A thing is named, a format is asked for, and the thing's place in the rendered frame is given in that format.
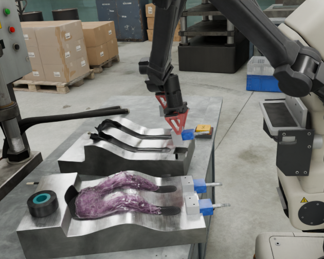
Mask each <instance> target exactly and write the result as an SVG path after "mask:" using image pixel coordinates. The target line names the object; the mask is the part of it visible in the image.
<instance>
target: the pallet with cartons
mask: <svg viewBox="0 0 324 259"><path fill-rule="evenodd" d="M82 28H83V34H84V40H85V45H86V51H87V57H88V62H89V67H90V68H93V70H94V73H102V71H103V69H102V68H110V67H111V66H112V62H119V61H120V59H119V51H118V44H117V38H116V33H115V25H114V21H103V22H82Z"/></svg>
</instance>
